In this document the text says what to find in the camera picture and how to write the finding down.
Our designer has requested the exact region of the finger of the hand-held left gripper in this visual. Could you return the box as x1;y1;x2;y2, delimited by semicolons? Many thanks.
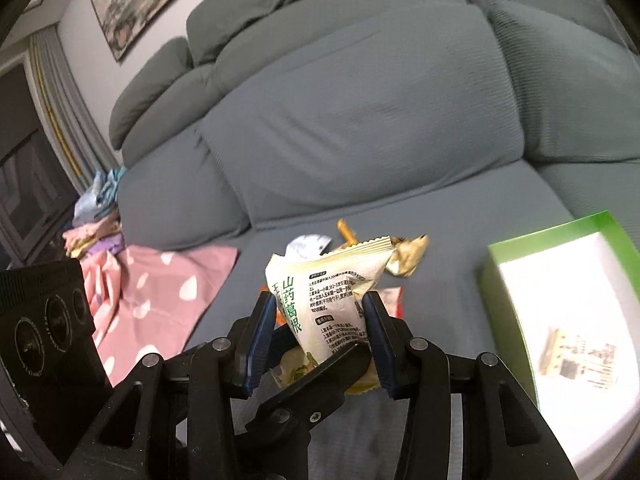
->
245;342;373;441

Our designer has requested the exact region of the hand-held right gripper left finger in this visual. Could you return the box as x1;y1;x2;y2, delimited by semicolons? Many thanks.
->
55;290;281;480

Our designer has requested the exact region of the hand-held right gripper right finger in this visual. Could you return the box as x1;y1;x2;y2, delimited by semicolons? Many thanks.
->
361;291;581;480

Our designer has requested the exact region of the white green-print snack packet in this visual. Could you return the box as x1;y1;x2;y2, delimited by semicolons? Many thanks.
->
265;235;393;396

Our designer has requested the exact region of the gold yellow snack packet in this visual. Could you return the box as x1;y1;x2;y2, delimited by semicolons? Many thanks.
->
385;234;431;277

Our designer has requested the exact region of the orange snack packet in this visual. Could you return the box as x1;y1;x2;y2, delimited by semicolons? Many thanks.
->
336;218;361;248

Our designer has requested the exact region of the green cardboard box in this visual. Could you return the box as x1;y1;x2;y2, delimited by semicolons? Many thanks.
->
480;211;640;466

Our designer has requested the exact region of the red white snack packet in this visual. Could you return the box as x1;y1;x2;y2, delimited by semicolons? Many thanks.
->
372;286;403;318

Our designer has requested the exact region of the pink white-spotted blanket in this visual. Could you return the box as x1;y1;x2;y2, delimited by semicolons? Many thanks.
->
80;245;240;386

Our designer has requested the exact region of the white silver snack packet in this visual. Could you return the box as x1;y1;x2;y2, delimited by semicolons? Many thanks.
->
286;234;332;260

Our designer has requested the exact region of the pile of colourful clothes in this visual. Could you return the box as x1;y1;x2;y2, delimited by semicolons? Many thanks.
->
62;167;126;261

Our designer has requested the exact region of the dark glass door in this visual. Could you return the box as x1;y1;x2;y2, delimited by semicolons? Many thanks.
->
0;60;76;266

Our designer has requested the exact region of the pale printed packet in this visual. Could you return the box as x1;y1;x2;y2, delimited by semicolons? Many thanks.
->
540;327;618;391

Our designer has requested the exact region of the grey curtain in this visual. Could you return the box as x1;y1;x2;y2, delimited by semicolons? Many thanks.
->
30;27;121;196

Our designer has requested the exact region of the grey sofa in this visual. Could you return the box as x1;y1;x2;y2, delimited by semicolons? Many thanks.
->
107;0;640;480

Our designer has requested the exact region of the framed wall picture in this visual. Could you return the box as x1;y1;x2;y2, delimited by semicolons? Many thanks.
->
87;0;188;63

